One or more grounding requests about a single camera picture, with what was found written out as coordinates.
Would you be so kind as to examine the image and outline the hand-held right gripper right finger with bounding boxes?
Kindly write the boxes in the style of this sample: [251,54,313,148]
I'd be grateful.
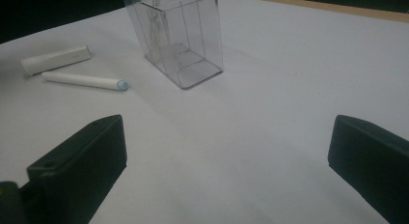
[327,114,409,224]

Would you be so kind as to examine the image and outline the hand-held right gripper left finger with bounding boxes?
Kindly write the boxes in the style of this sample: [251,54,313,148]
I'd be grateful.
[18,114,128,224]

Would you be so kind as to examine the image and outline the white pen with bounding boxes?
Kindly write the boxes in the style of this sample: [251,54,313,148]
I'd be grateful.
[41,70,131,92]

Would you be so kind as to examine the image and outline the white tube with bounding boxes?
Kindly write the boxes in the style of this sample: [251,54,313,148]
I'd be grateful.
[20,44,93,77]

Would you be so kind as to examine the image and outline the clear pen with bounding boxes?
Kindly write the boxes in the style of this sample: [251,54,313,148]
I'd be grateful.
[146,0,177,72]

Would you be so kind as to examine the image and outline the clear plastic organizer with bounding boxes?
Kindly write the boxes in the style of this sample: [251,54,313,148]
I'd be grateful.
[121,0,225,91]

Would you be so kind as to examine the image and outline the wooden table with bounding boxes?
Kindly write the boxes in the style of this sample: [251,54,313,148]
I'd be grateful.
[221,0,409,24]

